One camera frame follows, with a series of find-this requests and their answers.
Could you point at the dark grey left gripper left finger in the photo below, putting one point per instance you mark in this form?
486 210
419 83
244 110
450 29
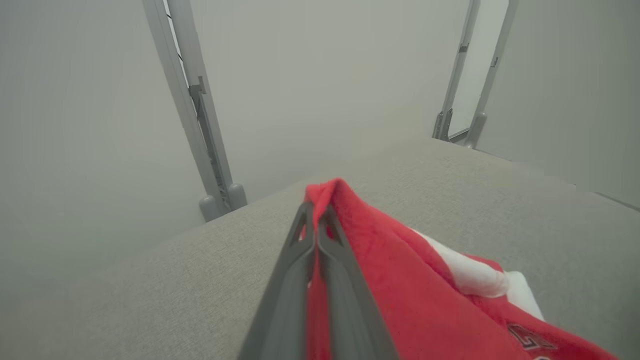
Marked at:
292 280

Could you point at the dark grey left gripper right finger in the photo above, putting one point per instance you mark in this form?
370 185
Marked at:
345 300

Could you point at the red shorts with white stripe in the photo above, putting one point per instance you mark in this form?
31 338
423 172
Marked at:
400 280

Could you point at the grey metal partition post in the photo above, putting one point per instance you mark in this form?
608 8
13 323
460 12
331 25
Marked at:
456 75
181 100

